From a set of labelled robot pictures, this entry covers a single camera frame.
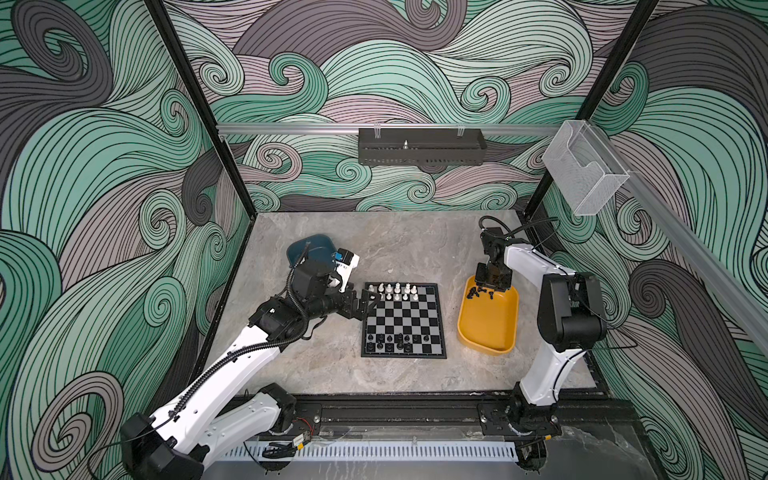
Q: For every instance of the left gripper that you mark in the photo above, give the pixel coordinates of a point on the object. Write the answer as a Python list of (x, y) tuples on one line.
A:
[(361, 310)]

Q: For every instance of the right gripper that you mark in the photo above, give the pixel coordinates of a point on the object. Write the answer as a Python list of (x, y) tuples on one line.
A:
[(501, 287)]

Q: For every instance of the black white chessboard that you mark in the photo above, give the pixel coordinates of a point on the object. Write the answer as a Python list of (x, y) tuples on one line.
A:
[(422, 317)]

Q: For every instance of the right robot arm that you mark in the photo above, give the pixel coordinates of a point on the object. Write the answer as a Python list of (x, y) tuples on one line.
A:
[(570, 317)]

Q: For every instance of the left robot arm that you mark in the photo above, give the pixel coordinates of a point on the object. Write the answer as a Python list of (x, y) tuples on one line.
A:
[(184, 437)]

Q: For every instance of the white chess pieces group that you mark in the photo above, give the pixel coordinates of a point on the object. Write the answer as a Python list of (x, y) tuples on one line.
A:
[(397, 291)]

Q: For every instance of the black chess pieces group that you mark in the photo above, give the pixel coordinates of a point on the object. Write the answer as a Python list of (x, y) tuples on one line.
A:
[(401, 344)]

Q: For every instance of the yellow plastic tray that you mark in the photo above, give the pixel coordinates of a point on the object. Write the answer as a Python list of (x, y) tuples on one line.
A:
[(487, 320)]

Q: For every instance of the teal plastic bin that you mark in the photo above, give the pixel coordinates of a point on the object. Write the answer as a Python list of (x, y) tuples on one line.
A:
[(318, 247)]

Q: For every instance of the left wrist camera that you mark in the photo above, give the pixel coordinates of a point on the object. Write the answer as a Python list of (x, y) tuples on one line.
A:
[(346, 261)]

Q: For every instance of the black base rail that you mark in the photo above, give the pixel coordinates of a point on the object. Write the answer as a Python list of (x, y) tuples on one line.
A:
[(493, 413)]

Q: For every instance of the clear plastic wall box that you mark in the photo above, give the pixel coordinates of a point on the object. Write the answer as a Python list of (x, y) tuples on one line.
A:
[(585, 166)]

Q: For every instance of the black perforated wall shelf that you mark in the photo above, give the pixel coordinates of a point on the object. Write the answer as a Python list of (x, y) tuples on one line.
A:
[(422, 147)]

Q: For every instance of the white slotted cable duct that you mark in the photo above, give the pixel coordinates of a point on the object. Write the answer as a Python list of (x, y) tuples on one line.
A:
[(397, 451)]

